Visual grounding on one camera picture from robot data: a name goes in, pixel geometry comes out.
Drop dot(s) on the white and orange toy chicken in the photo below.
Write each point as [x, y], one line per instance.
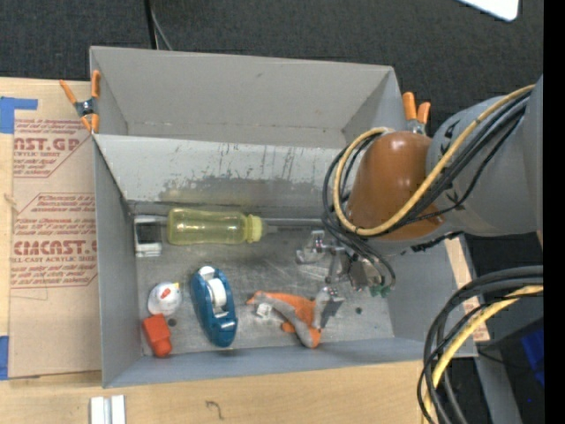
[164, 297]

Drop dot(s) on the orange and grey soft toy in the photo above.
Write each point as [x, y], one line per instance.
[300, 314]

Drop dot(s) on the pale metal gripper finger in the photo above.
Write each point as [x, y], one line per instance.
[316, 242]
[330, 303]

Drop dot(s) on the brown cardboard board, red print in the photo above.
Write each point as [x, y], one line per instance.
[53, 228]

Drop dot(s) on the grey metal bin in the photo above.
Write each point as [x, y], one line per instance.
[247, 104]

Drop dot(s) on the orange plastic cap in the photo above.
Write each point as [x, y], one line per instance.
[156, 331]

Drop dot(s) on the yellow clear plastic bottle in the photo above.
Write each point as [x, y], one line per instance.
[205, 227]

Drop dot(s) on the small white box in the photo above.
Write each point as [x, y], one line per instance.
[148, 236]

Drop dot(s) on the blue tape dispenser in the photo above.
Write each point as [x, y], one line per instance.
[214, 307]

